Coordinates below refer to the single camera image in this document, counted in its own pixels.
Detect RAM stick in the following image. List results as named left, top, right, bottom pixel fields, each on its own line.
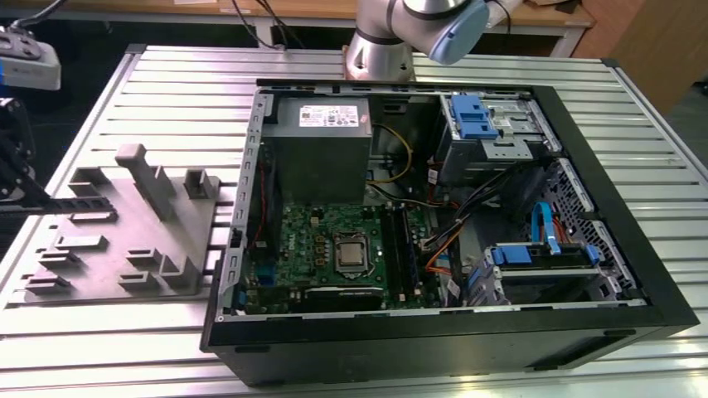
left=48, top=197, right=116, bottom=211
left=400, top=206, right=422, bottom=296

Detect black RAM slot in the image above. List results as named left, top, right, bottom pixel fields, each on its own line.
left=384, top=203, right=403, bottom=299

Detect grey parts rack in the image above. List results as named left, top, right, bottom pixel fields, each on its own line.
left=22, top=143, right=223, bottom=306

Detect wooden desk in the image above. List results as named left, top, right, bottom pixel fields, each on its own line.
left=0, top=0, right=599, bottom=59

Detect grey power supply unit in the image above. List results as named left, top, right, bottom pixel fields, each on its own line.
left=259, top=95, right=374, bottom=206

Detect green motherboard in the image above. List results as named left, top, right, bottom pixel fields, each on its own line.
left=243, top=202, right=444, bottom=312

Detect silver CPU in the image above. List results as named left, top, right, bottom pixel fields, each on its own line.
left=335, top=241, right=371, bottom=269

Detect black graphics card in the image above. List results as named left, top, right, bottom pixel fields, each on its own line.
left=302, top=284, right=384, bottom=313

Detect blue drive bay latch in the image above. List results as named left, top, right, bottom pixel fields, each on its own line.
left=451, top=94, right=498, bottom=140

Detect black open PC case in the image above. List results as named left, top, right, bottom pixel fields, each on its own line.
left=199, top=77, right=702, bottom=389

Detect metal drive cage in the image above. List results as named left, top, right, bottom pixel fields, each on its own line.
left=436, top=93, right=560, bottom=187

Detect metal disk bay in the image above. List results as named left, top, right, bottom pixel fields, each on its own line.
left=467, top=244, right=648, bottom=308

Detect hard disk in blue carrier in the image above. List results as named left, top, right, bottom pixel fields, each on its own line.
left=486, top=242, right=602, bottom=274

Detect brown wooden panel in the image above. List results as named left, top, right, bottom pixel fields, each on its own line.
left=572, top=0, right=708, bottom=115

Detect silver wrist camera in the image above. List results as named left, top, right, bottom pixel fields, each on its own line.
left=0, top=27, right=62, bottom=90

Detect black cable with plug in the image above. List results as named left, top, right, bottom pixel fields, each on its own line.
left=231, top=0, right=303, bottom=51

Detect yellow wire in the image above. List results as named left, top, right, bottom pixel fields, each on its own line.
left=371, top=124, right=414, bottom=183

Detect orange wire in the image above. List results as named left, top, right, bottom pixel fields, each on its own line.
left=424, top=244, right=464, bottom=274

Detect black cable bundle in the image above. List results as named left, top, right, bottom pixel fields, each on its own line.
left=419, top=165, right=532, bottom=250

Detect blue flat wire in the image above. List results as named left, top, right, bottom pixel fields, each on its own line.
left=530, top=201, right=563, bottom=255

